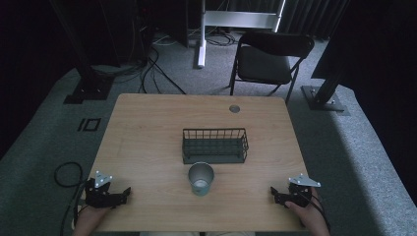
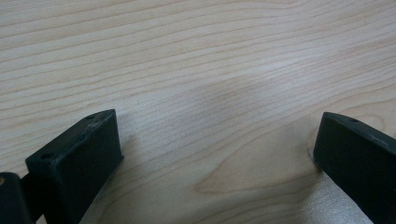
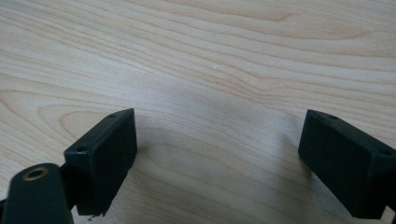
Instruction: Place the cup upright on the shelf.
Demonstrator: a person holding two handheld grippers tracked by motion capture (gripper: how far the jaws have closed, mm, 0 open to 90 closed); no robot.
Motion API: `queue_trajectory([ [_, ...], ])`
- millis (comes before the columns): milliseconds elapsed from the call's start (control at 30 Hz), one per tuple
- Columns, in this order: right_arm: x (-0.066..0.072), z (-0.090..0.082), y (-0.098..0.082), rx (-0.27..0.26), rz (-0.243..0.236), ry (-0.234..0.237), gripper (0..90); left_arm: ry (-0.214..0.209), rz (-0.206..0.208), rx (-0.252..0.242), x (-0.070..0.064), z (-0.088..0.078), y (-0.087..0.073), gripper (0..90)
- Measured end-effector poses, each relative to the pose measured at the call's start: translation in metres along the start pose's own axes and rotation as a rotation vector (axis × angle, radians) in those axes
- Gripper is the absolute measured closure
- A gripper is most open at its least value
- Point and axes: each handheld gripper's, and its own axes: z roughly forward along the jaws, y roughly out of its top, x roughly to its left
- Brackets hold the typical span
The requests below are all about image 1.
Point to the black metal stand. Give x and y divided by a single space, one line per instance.
88 87
323 98

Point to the metal cup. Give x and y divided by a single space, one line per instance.
200 183

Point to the white metal desk frame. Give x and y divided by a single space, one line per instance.
239 19

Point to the dark cabinet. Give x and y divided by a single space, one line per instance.
164 19

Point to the black folding chair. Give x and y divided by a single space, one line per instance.
264 67

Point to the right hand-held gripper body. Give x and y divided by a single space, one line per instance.
300 195

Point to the dark curtain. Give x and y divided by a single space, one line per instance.
311 16

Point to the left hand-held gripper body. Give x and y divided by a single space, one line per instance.
98 196

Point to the person's right hand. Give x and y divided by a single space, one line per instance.
309 216

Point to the person's left hand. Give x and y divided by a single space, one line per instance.
91 216

